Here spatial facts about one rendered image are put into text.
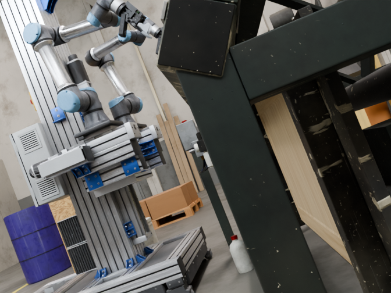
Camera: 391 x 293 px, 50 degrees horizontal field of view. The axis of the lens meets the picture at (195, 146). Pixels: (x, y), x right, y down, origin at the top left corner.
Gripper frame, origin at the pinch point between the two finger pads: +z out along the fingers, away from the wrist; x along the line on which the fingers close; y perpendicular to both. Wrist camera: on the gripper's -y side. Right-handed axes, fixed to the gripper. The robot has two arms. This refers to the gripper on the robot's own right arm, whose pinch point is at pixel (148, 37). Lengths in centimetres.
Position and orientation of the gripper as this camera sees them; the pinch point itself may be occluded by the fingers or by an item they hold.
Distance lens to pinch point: 217.8
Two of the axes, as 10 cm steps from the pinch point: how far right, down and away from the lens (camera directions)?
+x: 1.6, -0.2, 9.9
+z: 7.5, 6.5, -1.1
